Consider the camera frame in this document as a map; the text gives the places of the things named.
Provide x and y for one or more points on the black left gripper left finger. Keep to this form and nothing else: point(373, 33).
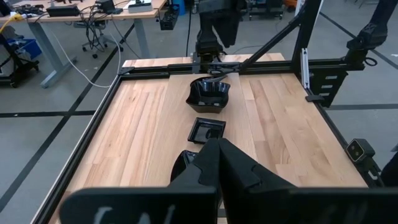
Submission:
point(174, 205)

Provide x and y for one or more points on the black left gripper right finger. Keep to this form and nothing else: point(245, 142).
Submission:
point(280, 205)

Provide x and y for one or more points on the small black square plate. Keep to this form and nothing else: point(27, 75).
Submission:
point(205, 130)

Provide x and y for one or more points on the black wavy square bowl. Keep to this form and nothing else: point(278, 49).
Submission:
point(208, 99)

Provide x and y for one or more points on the small black teardrop plate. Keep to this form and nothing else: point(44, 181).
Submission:
point(217, 77)

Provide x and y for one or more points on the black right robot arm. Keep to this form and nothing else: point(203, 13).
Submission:
point(214, 40)

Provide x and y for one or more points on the person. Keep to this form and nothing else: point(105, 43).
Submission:
point(391, 171)

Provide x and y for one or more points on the wooden desk grey legs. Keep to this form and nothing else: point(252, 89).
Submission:
point(130, 15)

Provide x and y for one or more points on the grey desktop device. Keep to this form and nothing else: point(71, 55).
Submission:
point(140, 6)

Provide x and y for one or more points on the shelving cart with storage bins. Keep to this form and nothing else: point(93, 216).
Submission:
point(18, 67)

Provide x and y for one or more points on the blue crate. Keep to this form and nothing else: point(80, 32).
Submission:
point(29, 49)

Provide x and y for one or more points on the black power supply box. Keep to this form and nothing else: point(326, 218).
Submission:
point(63, 11)

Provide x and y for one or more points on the small black table-level camera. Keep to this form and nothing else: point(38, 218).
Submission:
point(357, 151)

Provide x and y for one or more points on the black aluminium rig frame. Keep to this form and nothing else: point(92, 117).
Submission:
point(307, 31)

